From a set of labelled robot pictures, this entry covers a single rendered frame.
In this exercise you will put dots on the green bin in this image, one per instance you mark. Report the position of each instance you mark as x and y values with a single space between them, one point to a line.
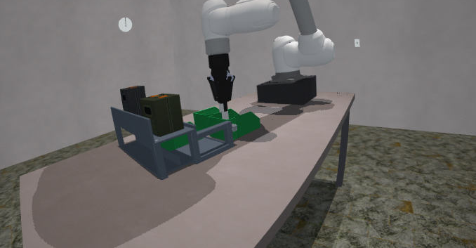
200 117
246 123
177 142

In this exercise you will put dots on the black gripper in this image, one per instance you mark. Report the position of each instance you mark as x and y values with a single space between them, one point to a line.
218 80

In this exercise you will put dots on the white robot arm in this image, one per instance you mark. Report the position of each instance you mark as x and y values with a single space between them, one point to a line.
218 22

